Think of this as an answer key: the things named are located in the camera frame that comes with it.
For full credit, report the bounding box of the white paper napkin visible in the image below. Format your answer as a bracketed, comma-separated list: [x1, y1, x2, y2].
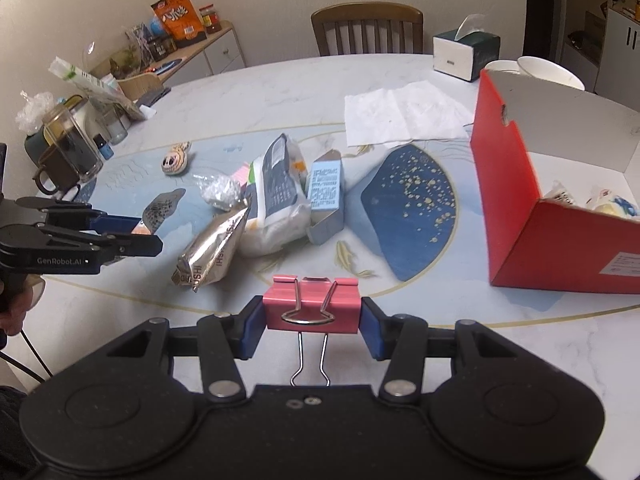
[344, 80, 473, 148]

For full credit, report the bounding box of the teal container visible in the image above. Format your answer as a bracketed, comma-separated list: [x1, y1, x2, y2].
[24, 130, 51, 166]

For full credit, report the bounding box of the clear noodle bag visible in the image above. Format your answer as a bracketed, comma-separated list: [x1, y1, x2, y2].
[49, 56, 148, 121]

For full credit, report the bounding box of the pink binder clip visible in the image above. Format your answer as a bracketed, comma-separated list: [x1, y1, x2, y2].
[263, 275, 361, 387]

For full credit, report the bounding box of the orange snack bag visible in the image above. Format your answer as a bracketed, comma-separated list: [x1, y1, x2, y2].
[151, 0, 208, 48]

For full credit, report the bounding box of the wooden chair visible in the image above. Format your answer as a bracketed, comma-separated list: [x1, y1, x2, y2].
[311, 2, 425, 57]

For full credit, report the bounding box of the red cardboard box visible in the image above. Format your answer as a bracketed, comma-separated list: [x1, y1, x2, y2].
[470, 69, 640, 295]

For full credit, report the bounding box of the clear plastic bag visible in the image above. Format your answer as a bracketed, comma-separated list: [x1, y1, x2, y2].
[192, 170, 244, 212]

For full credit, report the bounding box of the white storage cabinet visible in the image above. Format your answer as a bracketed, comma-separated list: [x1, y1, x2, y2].
[595, 2, 640, 98]

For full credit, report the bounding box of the white kettle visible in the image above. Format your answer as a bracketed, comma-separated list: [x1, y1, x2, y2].
[75, 96, 107, 132]

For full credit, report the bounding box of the green white tissue box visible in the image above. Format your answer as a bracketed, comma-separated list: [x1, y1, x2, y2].
[432, 14, 502, 83]

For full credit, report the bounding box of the clear plastic packet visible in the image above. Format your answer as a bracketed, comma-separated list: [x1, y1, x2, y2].
[125, 24, 156, 61]

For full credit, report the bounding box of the marble desktop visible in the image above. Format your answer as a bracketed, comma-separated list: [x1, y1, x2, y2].
[0, 52, 640, 480]

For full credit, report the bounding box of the dark folded cloth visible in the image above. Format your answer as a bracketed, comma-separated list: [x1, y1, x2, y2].
[137, 87, 172, 108]

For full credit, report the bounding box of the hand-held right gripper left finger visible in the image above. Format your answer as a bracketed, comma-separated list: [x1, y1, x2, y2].
[105, 296, 266, 404]

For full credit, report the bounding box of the black cable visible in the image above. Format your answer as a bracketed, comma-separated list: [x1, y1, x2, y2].
[0, 351, 45, 382]
[20, 332, 53, 380]

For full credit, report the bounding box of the brown mug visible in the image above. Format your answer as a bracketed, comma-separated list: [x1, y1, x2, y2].
[32, 142, 81, 196]

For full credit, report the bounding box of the clear glass cup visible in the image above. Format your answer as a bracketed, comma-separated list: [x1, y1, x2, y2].
[100, 110, 130, 146]

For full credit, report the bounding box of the small plant decoration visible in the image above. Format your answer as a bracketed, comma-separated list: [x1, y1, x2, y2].
[110, 45, 138, 81]

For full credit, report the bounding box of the white wooden cabinet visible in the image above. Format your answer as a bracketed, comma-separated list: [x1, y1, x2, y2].
[90, 21, 247, 86]

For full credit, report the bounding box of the white blue packet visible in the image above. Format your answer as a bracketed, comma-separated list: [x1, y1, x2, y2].
[585, 187, 640, 218]

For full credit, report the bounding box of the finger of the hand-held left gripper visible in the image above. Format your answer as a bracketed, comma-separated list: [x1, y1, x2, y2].
[39, 226, 164, 267]
[15, 197, 143, 235]

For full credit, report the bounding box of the pink ridged pad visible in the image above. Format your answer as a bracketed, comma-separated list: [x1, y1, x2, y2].
[231, 162, 257, 188]

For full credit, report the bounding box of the white blue snack bag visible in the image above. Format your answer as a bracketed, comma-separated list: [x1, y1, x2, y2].
[239, 133, 313, 257]

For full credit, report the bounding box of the gold foil snack bag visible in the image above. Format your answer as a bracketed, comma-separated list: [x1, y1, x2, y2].
[172, 205, 251, 293]

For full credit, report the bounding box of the crumpled plastic wrap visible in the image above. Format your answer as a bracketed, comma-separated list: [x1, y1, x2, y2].
[15, 91, 56, 136]

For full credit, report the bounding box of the light blue carton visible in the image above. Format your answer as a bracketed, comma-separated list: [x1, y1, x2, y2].
[306, 150, 346, 246]

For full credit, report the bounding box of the person's left hand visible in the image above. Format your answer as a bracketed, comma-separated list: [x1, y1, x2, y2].
[0, 276, 47, 337]

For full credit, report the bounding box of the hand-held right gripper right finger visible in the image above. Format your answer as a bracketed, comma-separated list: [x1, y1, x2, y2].
[360, 296, 523, 405]

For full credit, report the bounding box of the glass jar with dark liquid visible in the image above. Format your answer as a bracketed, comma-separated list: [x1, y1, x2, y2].
[42, 95, 105, 183]

